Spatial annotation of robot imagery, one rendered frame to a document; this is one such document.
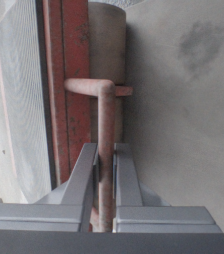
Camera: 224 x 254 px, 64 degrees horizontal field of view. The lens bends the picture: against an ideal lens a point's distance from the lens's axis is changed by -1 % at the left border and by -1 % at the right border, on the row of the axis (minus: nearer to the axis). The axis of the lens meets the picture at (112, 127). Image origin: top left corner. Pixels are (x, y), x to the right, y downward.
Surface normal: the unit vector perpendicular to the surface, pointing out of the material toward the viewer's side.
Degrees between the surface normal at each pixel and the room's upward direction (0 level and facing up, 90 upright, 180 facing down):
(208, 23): 0
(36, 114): 0
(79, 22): 90
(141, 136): 0
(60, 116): 90
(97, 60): 65
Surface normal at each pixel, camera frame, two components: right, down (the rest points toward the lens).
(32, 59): -0.77, 0.16
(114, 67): 0.67, 0.21
